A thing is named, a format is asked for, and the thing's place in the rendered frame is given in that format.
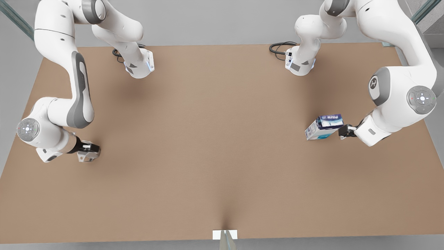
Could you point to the blue and white printed carton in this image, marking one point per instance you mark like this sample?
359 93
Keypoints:
322 127

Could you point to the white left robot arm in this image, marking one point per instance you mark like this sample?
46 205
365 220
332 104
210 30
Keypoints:
399 93

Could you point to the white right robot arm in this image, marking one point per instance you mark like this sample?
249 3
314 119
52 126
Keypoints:
55 38

